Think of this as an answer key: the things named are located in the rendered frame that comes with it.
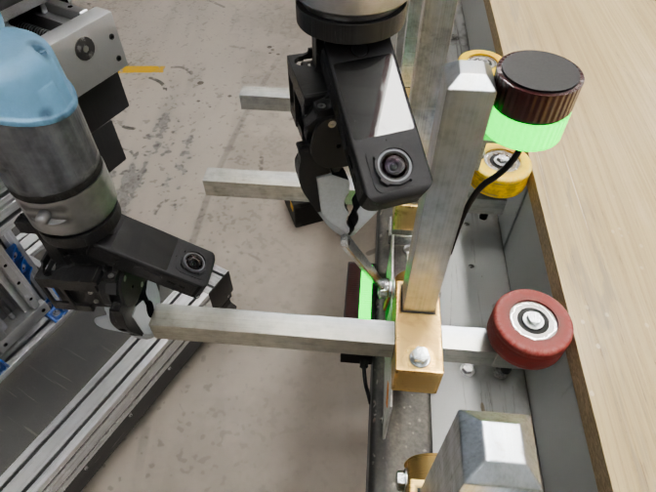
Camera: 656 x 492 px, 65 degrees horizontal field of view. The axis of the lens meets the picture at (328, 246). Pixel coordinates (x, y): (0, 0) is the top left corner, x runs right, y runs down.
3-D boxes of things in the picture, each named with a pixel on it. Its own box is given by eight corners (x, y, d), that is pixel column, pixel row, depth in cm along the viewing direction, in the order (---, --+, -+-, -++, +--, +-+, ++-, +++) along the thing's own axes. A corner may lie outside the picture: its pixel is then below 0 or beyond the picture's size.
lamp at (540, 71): (445, 281, 51) (502, 90, 35) (442, 238, 55) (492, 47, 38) (506, 285, 51) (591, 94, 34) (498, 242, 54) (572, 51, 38)
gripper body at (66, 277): (86, 257, 58) (40, 177, 49) (160, 263, 57) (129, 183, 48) (57, 314, 53) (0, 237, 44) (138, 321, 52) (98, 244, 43)
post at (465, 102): (388, 386, 72) (448, 79, 35) (388, 363, 74) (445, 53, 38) (412, 388, 72) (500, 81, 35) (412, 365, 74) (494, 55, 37)
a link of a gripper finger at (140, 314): (114, 330, 62) (87, 285, 55) (162, 334, 62) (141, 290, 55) (104, 353, 60) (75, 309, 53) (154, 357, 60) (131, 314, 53)
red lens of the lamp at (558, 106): (494, 121, 36) (502, 94, 35) (485, 74, 40) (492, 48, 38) (581, 125, 36) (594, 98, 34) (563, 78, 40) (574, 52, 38)
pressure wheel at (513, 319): (473, 398, 59) (500, 348, 50) (468, 337, 64) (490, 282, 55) (546, 404, 58) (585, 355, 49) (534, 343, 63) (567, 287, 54)
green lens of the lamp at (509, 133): (485, 148, 38) (493, 124, 36) (477, 102, 42) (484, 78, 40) (568, 153, 38) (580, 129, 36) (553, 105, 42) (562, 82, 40)
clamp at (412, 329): (390, 390, 57) (394, 369, 53) (391, 291, 65) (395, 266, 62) (442, 394, 56) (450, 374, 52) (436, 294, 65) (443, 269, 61)
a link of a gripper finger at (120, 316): (137, 309, 59) (112, 263, 52) (152, 310, 58) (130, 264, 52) (123, 347, 55) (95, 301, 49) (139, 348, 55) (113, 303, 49)
